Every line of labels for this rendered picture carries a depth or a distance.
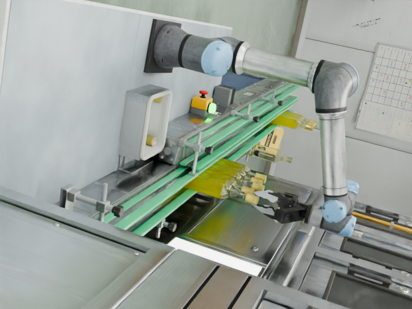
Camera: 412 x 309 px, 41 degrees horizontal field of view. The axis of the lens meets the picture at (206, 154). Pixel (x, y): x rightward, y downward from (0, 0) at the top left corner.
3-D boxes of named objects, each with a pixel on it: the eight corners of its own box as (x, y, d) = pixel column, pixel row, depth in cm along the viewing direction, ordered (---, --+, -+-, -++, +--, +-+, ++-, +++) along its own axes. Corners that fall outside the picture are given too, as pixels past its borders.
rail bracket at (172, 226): (133, 232, 184) (170, 244, 180) (136, 213, 181) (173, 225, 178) (139, 227, 187) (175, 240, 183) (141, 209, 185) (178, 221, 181)
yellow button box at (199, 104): (188, 112, 238) (204, 116, 236) (191, 95, 236) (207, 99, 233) (194, 109, 244) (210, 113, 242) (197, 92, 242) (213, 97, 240)
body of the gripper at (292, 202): (279, 209, 205) (310, 219, 201) (273, 217, 197) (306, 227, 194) (283, 190, 202) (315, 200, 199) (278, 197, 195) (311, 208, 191)
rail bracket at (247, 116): (228, 116, 252) (256, 123, 248) (232, 100, 249) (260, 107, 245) (232, 114, 255) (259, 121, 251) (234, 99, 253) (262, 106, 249)
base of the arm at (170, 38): (158, 21, 183) (184, 27, 180) (179, 25, 197) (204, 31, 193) (149, 67, 187) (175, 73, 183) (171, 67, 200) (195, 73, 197)
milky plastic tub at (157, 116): (118, 155, 185) (141, 162, 183) (127, 90, 178) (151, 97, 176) (142, 143, 201) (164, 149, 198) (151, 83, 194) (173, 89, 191)
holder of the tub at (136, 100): (116, 169, 187) (136, 175, 185) (125, 91, 179) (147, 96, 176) (139, 157, 203) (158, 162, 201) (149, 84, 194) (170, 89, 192)
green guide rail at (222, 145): (179, 164, 204) (198, 170, 202) (179, 162, 204) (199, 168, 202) (286, 95, 362) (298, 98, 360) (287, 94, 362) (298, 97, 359)
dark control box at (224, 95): (211, 102, 263) (227, 106, 260) (214, 86, 260) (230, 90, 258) (217, 99, 270) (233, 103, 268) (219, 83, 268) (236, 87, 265)
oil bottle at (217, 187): (174, 184, 207) (227, 201, 201) (176, 170, 205) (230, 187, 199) (180, 180, 212) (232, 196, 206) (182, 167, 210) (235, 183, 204)
